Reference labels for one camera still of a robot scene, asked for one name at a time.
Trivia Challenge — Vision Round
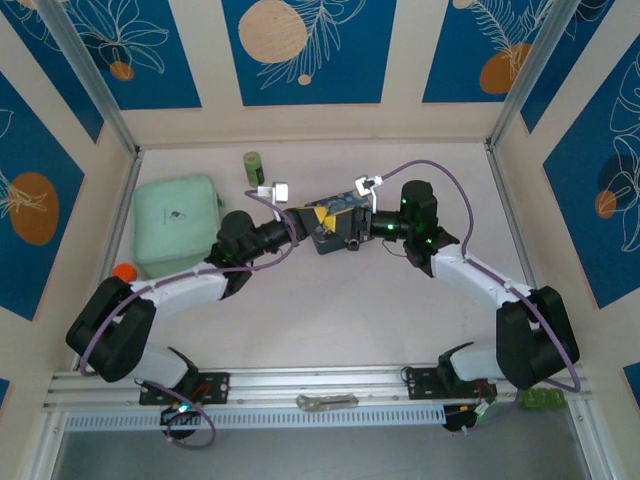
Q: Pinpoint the aluminium frame post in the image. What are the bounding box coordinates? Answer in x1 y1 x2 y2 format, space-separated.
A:
485 0 585 151
37 0 142 157

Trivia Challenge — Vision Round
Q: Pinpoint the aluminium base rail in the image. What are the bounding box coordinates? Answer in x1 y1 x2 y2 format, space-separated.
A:
42 362 594 412

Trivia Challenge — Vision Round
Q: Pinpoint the white slotted cable duct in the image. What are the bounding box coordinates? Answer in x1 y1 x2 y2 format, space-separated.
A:
64 405 446 431

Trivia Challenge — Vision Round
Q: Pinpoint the black mounting plate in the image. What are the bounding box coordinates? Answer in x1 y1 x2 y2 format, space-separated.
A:
138 370 232 407
403 366 499 401

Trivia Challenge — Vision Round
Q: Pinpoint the small silver metal plate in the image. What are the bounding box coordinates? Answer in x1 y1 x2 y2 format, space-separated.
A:
295 393 360 412

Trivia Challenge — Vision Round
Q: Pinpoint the aluminium side rail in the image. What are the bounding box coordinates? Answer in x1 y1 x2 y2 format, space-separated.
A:
74 147 146 371
484 139 566 361

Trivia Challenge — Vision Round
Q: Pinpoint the green terminal block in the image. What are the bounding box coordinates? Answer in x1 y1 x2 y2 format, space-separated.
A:
522 388 569 412

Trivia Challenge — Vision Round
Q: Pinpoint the purple cable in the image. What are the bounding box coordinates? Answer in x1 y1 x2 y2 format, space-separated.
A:
78 188 301 451
374 158 584 434

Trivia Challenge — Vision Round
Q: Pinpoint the green cylinder with black label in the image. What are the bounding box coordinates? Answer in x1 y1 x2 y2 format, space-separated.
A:
242 151 267 189

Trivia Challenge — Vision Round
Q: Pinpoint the black base connector module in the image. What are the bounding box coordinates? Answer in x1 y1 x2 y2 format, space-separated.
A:
159 402 201 432
442 402 495 434

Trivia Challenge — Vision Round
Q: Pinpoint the thin black cable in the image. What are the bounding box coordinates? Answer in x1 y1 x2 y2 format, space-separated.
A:
380 238 411 261

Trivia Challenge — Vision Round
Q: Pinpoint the mint green zip pouch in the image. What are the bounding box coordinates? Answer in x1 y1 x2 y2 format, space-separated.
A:
130 173 225 280

